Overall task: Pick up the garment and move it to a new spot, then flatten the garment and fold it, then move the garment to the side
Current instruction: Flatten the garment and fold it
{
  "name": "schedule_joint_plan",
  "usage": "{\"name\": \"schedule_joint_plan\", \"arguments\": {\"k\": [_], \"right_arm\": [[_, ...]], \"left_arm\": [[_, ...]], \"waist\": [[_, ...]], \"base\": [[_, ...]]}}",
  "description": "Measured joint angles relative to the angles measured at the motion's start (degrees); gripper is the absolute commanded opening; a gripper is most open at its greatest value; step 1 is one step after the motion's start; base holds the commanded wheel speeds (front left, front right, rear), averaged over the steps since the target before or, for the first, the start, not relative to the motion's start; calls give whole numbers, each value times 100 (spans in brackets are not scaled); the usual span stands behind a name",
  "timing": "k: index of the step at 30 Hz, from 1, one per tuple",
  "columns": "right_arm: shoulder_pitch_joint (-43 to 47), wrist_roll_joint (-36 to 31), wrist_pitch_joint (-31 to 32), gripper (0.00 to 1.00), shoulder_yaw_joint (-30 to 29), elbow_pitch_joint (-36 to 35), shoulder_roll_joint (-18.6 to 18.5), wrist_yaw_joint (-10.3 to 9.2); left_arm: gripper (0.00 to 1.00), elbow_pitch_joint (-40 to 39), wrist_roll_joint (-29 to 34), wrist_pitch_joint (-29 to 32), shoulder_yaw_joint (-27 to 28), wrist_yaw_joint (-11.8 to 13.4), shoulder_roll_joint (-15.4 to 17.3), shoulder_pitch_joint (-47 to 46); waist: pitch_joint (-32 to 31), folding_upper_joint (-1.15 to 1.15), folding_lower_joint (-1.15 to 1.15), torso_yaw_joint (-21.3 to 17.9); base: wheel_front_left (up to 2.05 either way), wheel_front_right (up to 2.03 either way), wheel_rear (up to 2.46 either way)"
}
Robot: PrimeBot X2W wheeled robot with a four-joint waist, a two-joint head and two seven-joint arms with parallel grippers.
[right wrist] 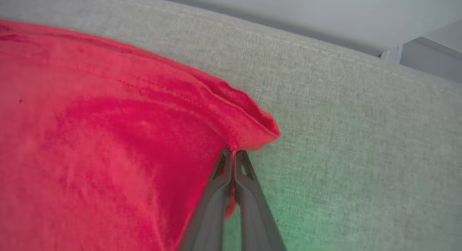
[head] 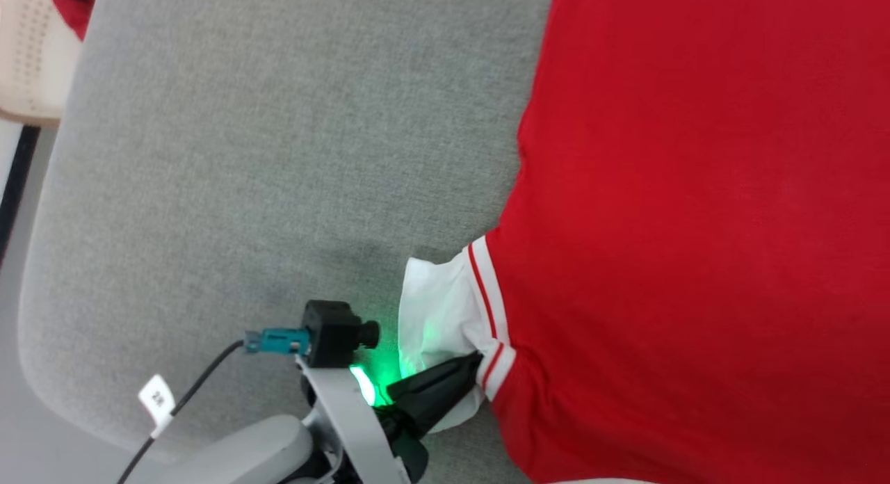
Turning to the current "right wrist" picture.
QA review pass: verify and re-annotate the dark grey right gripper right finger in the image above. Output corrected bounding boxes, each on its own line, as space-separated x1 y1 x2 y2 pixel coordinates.
234 150 288 251

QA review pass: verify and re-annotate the red garment with white stripes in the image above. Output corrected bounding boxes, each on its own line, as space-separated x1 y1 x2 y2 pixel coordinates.
0 19 281 251

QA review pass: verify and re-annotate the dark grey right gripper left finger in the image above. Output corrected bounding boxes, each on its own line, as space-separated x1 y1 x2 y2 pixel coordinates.
178 147 233 251

